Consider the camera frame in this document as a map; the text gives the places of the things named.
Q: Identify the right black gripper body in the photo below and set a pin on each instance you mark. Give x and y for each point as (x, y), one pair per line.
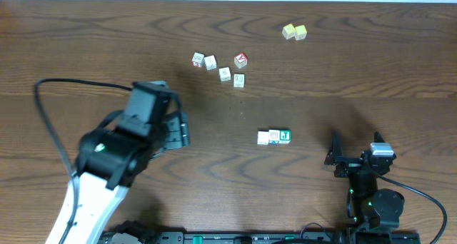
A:
(355, 164)

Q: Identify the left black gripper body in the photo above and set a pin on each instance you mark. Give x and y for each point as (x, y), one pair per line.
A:
(169, 140)

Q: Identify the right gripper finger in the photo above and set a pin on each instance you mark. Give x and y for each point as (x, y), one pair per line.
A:
(377, 138)
(334, 154)

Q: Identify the white block number eight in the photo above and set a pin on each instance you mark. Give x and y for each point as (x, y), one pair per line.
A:
(285, 136)

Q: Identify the yellow letter block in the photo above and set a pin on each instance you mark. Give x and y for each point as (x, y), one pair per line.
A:
(273, 136)

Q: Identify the white block number four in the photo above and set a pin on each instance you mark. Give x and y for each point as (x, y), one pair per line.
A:
(263, 138)

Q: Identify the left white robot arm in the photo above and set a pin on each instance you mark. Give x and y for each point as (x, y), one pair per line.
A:
(106, 167)

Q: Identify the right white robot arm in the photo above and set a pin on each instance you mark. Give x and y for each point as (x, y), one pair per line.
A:
(375, 211)

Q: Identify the white block red side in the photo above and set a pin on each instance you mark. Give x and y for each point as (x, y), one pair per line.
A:
(198, 60)

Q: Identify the white block beside red-sided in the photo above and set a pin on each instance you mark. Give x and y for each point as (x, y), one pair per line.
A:
(210, 62)

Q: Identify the red letter A block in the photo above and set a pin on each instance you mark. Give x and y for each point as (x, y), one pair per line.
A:
(240, 60)

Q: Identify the yellow block far right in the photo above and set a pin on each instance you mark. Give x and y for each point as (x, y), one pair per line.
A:
(300, 32)

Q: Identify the yellow block far left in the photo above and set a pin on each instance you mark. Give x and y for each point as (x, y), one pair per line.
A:
(288, 31)

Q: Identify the white block ring symbol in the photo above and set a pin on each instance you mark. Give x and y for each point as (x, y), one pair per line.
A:
(238, 80)

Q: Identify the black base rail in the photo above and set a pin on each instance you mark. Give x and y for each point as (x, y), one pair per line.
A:
(134, 232)

